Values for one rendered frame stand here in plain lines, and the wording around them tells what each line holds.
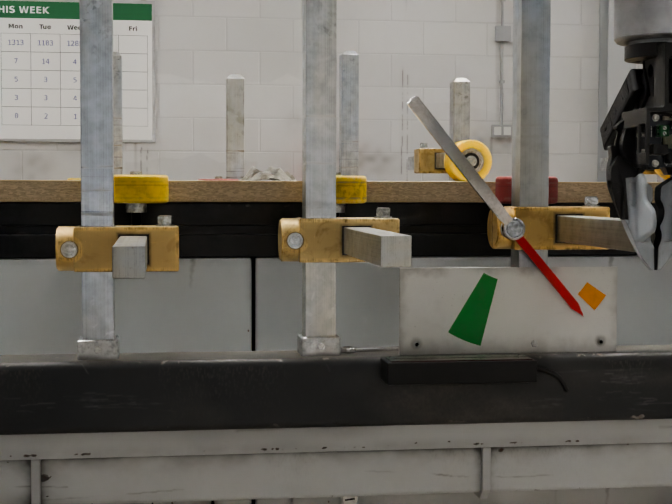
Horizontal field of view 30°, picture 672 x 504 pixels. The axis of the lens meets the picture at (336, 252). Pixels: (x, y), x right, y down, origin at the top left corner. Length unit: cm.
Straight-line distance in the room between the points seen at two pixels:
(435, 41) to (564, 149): 118
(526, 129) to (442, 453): 39
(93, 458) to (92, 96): 41
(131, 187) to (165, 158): 698
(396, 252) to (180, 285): 51
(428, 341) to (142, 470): 36
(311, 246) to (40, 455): 39
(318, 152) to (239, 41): 718
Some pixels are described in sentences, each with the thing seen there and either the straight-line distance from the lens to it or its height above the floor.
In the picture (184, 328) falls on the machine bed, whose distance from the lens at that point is 164.
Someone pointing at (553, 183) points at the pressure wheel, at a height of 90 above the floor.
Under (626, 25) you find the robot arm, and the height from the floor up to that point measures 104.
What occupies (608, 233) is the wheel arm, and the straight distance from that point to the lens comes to 132.
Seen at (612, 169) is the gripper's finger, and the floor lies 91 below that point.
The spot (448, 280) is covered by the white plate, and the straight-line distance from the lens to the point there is 145.
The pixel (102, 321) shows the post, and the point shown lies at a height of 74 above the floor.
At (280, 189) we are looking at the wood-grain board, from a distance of 163.
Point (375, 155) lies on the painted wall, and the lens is 865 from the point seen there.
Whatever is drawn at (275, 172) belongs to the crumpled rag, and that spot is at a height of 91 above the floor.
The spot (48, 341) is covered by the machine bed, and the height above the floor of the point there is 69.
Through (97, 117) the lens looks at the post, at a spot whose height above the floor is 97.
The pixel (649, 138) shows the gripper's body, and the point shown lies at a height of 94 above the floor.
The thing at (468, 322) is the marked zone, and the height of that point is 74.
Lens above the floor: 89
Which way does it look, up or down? 3 degrees down
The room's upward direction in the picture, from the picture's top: straight up
